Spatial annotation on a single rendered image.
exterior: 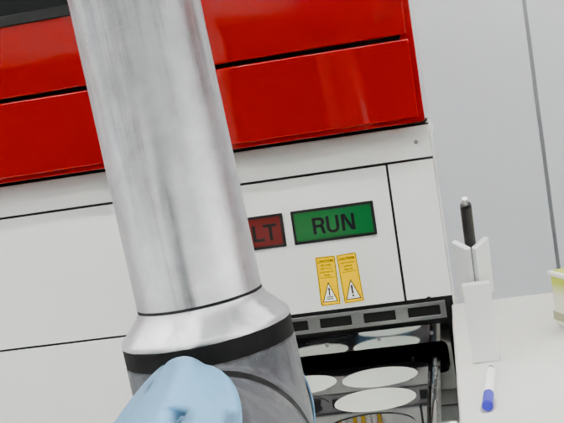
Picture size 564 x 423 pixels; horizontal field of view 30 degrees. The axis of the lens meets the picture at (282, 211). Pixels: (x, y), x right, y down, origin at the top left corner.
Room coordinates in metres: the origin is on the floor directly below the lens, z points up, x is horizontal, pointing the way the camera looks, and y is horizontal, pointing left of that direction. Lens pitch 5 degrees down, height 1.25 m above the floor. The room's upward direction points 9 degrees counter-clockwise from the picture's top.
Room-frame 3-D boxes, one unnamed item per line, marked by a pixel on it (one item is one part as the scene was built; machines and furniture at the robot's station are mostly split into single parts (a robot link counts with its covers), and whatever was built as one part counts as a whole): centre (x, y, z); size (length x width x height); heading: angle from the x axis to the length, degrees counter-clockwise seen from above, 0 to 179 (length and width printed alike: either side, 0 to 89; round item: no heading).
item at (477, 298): (1.13, -0.20, 1.03); 0.06 x 0.04 x 0.13; 171
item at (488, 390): (1.00, -0.17, 0.97); 0.14 x 0.01 x 0.01; 167
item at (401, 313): (1.49, 0.01, 0.96); 0.44 x 0.01 x 0.02; 81
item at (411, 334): (1.49, 0.01, 0.89); 0.44 x 0.02 x 0.10; 81
